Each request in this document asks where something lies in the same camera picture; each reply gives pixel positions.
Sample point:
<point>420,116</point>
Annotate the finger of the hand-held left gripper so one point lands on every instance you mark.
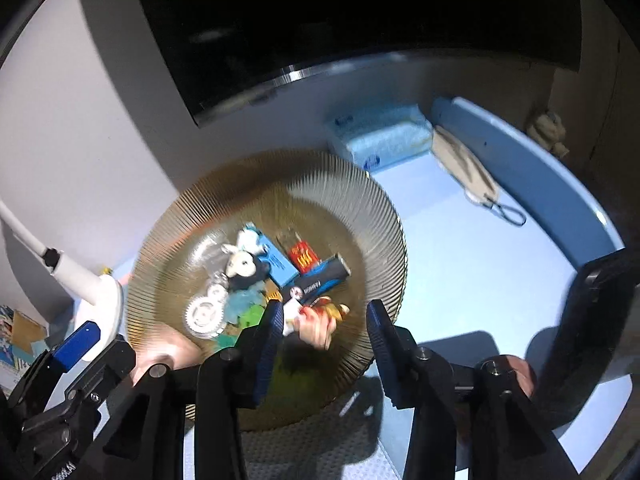
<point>77,342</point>
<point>105,375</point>

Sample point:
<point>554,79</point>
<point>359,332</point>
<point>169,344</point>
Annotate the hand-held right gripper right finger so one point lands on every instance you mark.
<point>382,355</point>

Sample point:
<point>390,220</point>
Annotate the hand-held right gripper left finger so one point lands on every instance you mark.
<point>267,355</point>

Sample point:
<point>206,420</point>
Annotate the green plastic leaf toy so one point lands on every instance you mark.
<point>253,316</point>

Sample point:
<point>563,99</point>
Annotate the red and black small figurine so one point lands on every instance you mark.
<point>317,327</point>

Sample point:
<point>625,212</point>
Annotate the green translucent toy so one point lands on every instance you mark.
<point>239,304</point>

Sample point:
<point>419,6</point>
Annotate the clear correction tape dispenser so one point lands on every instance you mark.
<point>205,312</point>

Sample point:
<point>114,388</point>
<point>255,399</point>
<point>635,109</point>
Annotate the black lighter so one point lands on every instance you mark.
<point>320,280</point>

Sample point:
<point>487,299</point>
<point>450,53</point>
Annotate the blue rectangular box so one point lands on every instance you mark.
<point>280,262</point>

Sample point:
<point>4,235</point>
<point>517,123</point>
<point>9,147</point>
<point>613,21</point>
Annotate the black and white toy figure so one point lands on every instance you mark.
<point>240,262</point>

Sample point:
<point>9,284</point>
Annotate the amber ribbed glass plate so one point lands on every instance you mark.
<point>330,200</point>

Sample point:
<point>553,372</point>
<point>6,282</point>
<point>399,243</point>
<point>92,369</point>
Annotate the brown cardboard box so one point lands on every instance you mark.
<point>25,327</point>

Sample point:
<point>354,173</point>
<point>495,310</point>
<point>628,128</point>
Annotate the white desk lamp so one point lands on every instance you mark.
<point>75,272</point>

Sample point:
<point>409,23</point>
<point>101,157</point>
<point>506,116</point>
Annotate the beige face mask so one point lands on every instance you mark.
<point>460,160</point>

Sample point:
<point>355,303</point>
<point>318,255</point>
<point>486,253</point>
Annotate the blue tissue pack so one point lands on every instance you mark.
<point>385,140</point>

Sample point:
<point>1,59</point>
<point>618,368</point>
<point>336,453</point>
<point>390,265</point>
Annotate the black upright object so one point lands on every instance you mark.
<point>600,320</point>

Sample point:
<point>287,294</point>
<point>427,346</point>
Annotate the small beige plush toy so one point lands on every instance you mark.
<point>547,127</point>

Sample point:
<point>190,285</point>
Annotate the black monitor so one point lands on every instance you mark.
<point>350,10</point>

